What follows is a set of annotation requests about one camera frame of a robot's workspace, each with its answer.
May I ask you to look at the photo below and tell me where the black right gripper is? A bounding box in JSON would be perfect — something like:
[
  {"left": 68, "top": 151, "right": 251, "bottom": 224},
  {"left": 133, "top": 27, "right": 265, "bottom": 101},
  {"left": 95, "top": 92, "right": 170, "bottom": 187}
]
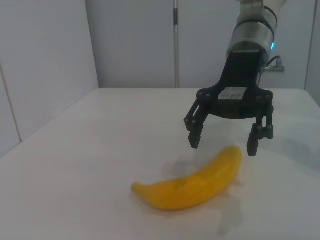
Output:
[{"left": 183, "top": 49, "right": 275, "bottom": 157}]

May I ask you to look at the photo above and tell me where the yellow plastic banana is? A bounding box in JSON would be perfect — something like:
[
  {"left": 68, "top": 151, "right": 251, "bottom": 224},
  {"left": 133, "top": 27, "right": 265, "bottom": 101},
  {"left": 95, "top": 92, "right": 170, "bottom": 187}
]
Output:
[{"left": 131, "top": 145, "right": 243, "bottom": 211}]

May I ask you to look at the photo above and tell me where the silver connector on right gripper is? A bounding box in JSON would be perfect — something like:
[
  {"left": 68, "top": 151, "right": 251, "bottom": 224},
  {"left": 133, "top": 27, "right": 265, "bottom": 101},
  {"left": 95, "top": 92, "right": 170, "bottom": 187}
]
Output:
[{"left": 261, "top": 63, "right": 286, "bottom": 75}]

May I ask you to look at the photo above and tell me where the silver metal pole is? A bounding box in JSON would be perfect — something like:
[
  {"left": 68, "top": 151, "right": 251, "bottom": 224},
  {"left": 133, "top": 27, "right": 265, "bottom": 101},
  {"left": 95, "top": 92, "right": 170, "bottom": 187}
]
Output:
[{"left": 173, "top": 0, "right": 181, "bottom": 88}]

